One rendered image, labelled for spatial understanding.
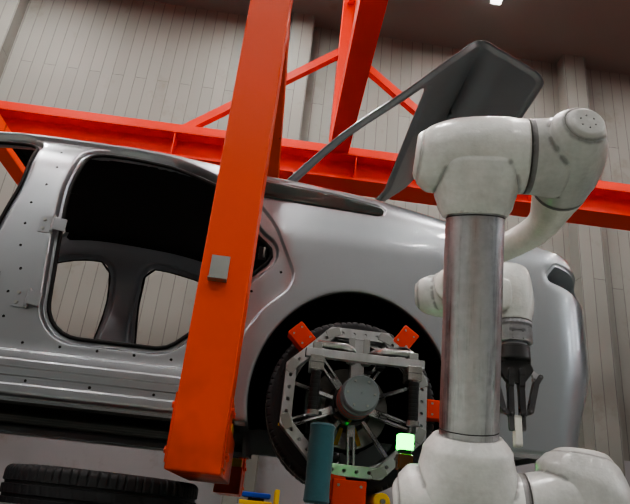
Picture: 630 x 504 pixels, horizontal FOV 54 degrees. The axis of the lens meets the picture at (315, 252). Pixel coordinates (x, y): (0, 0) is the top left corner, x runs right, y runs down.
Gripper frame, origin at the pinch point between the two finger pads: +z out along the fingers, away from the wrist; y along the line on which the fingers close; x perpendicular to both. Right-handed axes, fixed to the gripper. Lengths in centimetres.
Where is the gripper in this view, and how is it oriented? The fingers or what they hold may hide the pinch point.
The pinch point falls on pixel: (517, 431)
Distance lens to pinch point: 155.0
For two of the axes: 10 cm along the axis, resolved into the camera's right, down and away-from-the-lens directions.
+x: 0.4, 4.0, 9.2
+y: 10.0, 0.6, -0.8
